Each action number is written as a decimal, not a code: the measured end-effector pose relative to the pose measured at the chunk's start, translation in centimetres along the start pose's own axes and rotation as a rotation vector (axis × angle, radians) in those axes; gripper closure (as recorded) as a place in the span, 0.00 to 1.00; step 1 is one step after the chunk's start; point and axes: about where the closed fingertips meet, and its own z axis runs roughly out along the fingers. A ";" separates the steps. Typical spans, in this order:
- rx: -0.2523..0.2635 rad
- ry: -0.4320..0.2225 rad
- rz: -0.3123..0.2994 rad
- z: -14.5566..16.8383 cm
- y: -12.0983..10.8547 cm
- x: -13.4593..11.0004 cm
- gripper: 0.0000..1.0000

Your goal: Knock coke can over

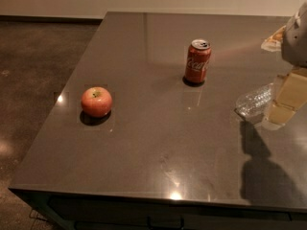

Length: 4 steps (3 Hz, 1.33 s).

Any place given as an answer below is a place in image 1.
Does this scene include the red coke can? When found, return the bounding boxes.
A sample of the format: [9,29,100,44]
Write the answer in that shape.
[184,38,212,84]

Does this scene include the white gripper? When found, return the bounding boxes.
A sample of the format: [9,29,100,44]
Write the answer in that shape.
[262,3,307,130]

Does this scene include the clear plastic water bottle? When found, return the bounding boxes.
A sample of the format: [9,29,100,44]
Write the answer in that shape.
[235,83,272,119]

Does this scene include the dark counter cabinet base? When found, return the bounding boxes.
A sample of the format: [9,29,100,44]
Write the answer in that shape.
[10,188,307,230]

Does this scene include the red apple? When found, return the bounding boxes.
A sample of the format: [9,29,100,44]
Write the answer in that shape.
[81,87,112,118]

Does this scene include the snack bag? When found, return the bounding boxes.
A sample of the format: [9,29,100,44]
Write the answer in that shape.
[261,26,286,52]

